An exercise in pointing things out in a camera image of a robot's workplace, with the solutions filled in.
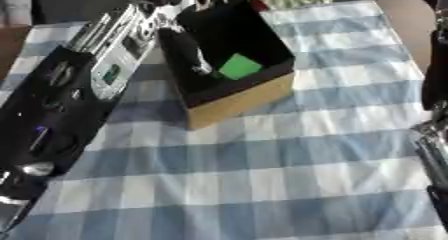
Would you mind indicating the small red object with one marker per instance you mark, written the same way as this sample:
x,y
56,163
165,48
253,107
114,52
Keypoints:
x,y
259,5

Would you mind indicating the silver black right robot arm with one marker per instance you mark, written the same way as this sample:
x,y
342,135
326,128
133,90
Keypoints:
x,y
433,150

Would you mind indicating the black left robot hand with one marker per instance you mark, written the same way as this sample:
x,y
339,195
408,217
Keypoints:
x,y
185,50

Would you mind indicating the green block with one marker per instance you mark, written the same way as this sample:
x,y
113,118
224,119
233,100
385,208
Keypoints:
x,y
239,67

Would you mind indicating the tan cardboard box black inside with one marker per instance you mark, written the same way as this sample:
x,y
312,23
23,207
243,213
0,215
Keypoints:
x,y
239,100

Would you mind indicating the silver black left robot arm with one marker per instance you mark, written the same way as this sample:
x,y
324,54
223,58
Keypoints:
x,y
52,117

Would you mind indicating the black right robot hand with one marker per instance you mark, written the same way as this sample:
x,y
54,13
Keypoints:
x,y
436,74

